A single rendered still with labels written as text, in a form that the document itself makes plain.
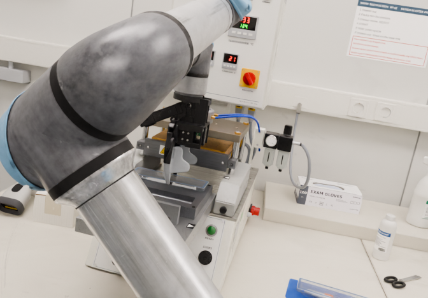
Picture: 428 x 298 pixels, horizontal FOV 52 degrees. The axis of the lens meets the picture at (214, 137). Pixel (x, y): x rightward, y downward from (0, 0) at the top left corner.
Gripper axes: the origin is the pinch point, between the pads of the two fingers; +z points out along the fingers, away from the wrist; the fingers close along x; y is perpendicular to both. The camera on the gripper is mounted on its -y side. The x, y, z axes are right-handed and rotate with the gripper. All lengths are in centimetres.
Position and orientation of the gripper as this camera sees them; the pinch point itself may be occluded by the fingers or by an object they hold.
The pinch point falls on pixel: (169, 174)
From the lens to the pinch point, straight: 105.2
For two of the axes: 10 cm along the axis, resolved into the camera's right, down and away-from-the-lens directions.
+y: 9.7, 1.9, -1.7
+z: -1.5, 9.6, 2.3
